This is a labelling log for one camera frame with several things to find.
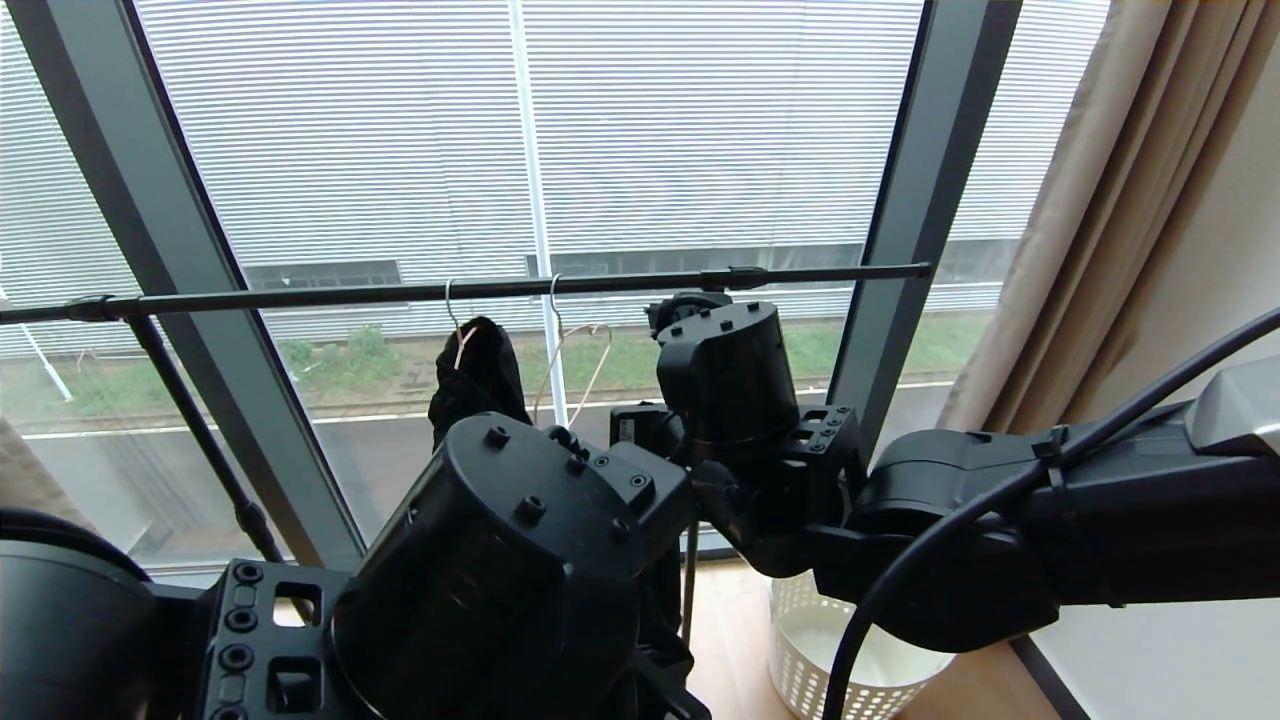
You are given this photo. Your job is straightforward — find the black clothes rack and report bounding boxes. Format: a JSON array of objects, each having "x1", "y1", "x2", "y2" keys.
[{"x1": 0, "y1": 263, "x2": 933, "y2": 651}]

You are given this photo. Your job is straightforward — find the black shorts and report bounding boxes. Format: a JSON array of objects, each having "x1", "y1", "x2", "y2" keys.
[{"x1": 428, "y1": 317, "x2": 533, "y2": 451}]

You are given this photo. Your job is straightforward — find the beige curtain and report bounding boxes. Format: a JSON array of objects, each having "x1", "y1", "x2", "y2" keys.
[
  {"x1": 0, "y1": 415, "x2": 96, "y2": 536},
  {"x1": 935, "y1": 0, "x2": 1280, "y2": 436}
]

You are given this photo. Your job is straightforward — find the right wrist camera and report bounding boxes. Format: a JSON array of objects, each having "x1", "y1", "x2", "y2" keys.
[{"x1": 645, "y1": 290, "x2": 736, "y2": 341}]

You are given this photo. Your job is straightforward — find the white laundry basket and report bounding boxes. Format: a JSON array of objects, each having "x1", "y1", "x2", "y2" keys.
[{"x1": 768, "y1": 572, "x2": 956, "y2": 720}]

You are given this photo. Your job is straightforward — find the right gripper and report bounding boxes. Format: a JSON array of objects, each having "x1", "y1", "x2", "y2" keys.
[{"x1": 610, "y1": 402, "x2": 691, "y2": 461}]

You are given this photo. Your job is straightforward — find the pink clothes hanger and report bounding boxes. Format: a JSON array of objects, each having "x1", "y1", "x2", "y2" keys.
[
  {"x1": 530, "y1": 273, "x2": 614, "y2": 429},
  {"x1": 445, "y1": 280, "x2": 479, "y2": 373}
]

